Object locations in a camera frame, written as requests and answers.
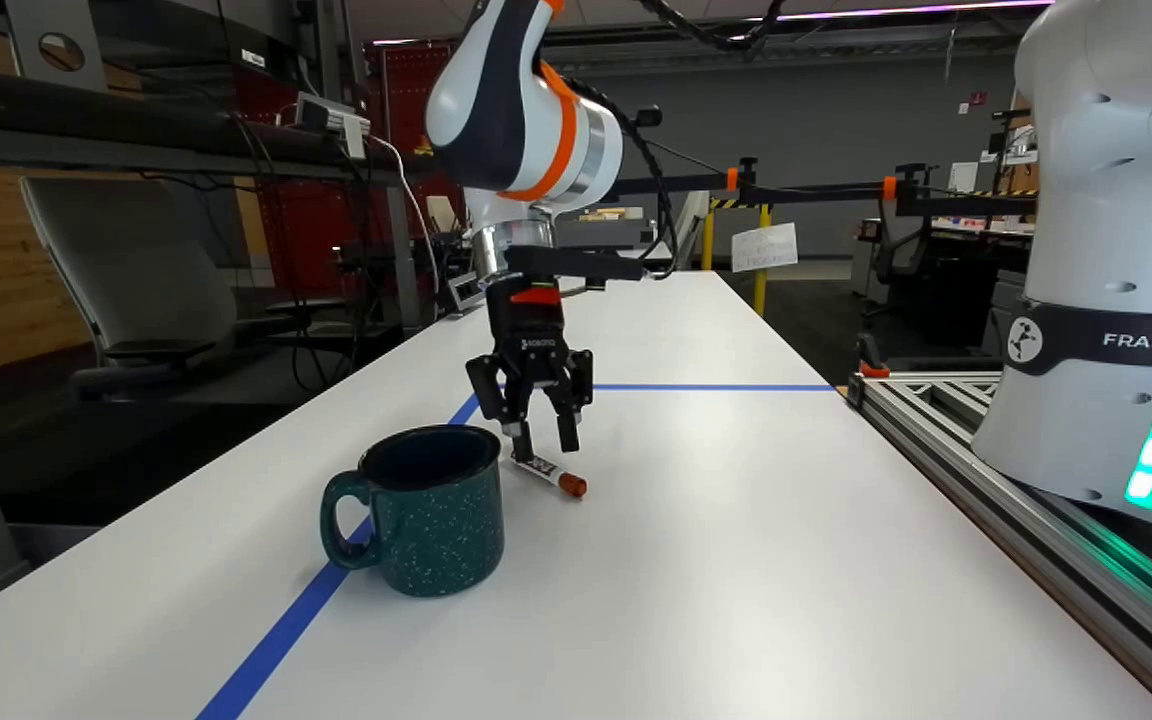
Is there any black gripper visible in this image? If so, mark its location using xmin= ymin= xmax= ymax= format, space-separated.
xmin=468 ymin=275 xmax=591 ymax=459

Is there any red marker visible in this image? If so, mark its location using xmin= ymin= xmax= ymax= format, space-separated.
xmin=511 ymin=455 xmax=586 ymax=498

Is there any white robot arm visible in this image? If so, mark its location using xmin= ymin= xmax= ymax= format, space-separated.
xmin=422 ymin=0 xmax=1152 ymax=523

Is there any dark green speckled mug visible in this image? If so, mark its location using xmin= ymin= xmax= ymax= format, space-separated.
xmin=321 ymin=424 xmax=502 ymax=597

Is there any white paper sign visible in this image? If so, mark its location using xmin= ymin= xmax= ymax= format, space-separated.
xmin=730 ymin=224 xmax=798 ymax=271

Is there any white power strip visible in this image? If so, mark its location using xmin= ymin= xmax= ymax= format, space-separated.
xmin=297 ymin=91 xmax=373 ymax=161

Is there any blue tape line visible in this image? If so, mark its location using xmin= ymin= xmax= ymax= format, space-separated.
xmin=194 ymin=381 xmax=825 ymax=720

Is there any grey office chair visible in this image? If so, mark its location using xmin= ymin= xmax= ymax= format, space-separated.
xmin=20 ymin=174 xmax=241 ymax=401

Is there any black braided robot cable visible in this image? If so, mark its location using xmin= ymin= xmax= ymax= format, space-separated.
xmin=635 ymin=0 xmax=791 ymax=55

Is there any black camera arm with clamps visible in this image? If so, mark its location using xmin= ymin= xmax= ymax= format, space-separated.
xmin=610 ymin=157 xmax=1035 ymax=215

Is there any aluminium mounting rail frame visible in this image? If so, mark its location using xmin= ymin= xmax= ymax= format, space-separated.
xmin=843 ymin=372 xmax=1152 ymax=690

